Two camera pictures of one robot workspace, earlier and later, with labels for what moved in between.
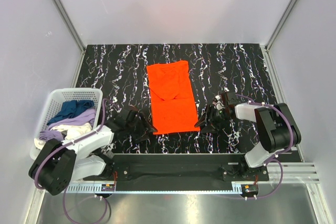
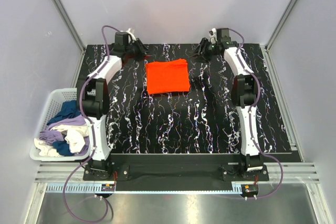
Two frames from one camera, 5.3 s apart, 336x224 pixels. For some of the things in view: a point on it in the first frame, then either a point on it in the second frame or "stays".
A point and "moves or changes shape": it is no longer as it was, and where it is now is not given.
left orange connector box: (107, 187) stays
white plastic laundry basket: (56, 99) stays
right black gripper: (212, 115) → (205, 48)
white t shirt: (69, 130) stays
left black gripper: (137, 123) → (138, 48)
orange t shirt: (174, 107) moves or changes shape
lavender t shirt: (50, 134) stays
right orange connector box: (249, 189) stays
